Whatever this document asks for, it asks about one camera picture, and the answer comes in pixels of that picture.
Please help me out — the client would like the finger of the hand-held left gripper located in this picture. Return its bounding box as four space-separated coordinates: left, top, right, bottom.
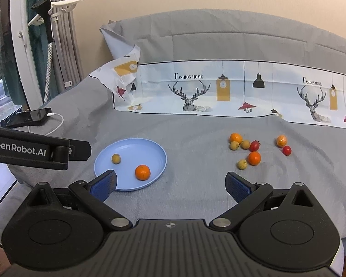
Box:
69 140 92 161

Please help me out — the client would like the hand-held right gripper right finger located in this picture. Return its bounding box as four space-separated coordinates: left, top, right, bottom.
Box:
209 172 319 231

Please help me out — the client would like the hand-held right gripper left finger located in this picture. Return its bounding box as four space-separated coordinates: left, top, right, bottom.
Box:
24 170 133 231

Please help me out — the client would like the blue plate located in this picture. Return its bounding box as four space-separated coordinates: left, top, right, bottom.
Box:
94 138 168 191

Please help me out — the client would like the black smartphone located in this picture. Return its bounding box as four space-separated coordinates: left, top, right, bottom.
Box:
6 108 52 129

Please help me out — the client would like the grey bed sheet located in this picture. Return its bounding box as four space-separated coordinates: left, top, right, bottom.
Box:
10 9 346 266

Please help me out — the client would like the teal hanging garment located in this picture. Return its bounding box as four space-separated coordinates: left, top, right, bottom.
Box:
27 0 51 105

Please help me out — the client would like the deer and lamp printed cloth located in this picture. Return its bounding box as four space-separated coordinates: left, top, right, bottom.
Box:
89 20 346 129

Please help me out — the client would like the black garment steamer head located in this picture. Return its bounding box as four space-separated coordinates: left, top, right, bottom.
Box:
31 0 54 43

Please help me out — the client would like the white clothes hanger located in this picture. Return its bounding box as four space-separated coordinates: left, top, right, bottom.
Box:
27 0 84 27

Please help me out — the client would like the white charging cable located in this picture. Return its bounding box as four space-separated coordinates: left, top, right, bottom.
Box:
29 112 64 136

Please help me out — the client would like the braided steamer hose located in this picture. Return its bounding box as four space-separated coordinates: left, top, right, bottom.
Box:
43 42 54 104

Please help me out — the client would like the white frame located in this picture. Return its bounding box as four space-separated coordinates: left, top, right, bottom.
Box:
9 0 44 111

